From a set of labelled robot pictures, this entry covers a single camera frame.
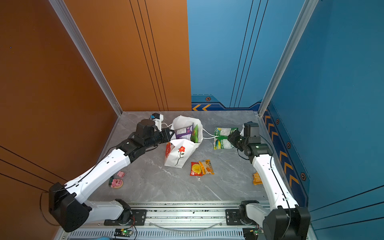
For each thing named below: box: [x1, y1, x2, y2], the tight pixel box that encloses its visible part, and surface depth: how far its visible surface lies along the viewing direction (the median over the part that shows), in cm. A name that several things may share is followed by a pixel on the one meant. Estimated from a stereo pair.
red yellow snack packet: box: [190, 161, 204, 177], surface depth 89 cm
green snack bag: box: [191, 124, 199, 143], surface depth 86 cm
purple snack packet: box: [174, 122, 194, 140], surface depth 86 cm
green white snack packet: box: [213, 127, 238, 150], surface depth 84 cm
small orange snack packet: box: [252, 171, 263, 186], surface depth 86 cm
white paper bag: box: [164, 115, 203, 169], surface depth 81 cm
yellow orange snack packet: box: [198, 159, 215, 175], surface depth 90 cm
